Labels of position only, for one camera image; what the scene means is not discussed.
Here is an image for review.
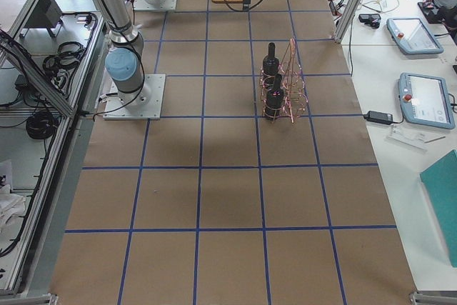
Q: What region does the black power adapter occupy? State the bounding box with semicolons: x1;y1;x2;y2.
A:
363;111;393;125

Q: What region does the clear acrylic holder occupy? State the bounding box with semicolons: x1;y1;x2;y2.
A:
386;125;428;152

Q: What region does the teach pendant near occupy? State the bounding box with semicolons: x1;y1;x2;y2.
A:
398;72;456;129

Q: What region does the teach pendant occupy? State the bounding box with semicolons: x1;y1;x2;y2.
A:
398;72;456;129
386;18;443;55

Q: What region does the teach pendant far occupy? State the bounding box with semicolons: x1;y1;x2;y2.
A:
386;18;443;55

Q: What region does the copper wire bottle basket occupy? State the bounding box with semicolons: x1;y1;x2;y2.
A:
259;38;308;123

